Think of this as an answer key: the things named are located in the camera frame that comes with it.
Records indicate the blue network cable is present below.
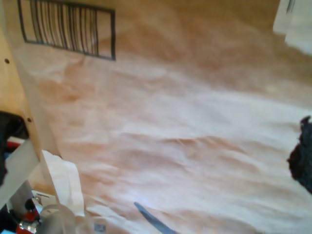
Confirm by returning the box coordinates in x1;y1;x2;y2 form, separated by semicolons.
134;201;176;234

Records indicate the brown packing paper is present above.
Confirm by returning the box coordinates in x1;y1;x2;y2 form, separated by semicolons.
0;0;312;234

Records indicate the white shipping label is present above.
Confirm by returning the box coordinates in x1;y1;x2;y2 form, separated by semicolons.
273;0;312;56

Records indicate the grey metal bar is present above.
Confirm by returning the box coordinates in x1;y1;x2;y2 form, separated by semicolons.
0;138;41;209

